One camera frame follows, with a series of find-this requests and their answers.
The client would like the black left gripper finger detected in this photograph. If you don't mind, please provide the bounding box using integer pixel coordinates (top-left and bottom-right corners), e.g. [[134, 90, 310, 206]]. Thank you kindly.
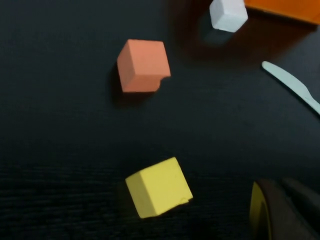
[[249, 177, 320, 240]]

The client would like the pale green plastic knife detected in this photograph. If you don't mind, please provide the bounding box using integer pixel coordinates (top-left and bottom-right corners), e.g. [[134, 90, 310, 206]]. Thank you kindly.
[[261, 60, 320, 116]]

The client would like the orange plastic cutlery holder crate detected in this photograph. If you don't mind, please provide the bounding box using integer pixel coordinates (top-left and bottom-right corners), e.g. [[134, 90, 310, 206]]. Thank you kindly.
[[243, 0, 320, 27]]

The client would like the yellow foam cube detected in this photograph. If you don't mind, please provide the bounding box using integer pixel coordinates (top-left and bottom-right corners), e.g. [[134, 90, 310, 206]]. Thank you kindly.
[[124, 156, 194, 220]]

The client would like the orange foam cube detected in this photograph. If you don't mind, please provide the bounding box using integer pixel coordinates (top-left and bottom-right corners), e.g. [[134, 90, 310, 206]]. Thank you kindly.
[[116, 38, 172, 94]]

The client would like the white foam cube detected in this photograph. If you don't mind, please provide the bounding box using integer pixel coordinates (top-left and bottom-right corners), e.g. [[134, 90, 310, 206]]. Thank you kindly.
[[208, 0, 249, 33]]

